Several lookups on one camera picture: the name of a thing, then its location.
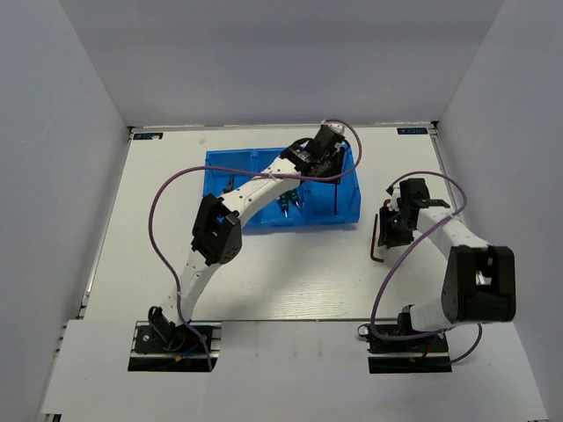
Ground long dark hex key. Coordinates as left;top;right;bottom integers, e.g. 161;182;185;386
369;214;384;263

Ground green screwdriver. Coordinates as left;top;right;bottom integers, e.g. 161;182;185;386
277;193;289;218
289;189;302;212

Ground yellow-handled pliers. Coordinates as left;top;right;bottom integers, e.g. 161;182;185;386
223;174;235;193

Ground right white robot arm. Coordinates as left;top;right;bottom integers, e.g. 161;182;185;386
375;175;516;351

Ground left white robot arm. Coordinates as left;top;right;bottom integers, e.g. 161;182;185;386
148;120;350;351

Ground blue three-compartment plastic bin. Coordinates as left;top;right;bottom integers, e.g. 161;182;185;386
204;148;361;233

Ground left blue corner label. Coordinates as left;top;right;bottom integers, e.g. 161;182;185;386
133;132;164;141

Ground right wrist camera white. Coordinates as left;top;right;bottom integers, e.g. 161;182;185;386
386;186;401;211

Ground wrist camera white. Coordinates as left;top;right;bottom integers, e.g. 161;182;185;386
322;120;346;136
386;186;401;211

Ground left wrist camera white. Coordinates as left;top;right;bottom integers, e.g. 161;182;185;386
322;120;346;136

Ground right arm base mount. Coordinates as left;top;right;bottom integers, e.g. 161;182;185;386
356;324;452;375

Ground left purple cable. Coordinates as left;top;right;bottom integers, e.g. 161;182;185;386
148;118;363;373

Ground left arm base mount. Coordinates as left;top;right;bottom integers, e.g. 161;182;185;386
128;322;222;373

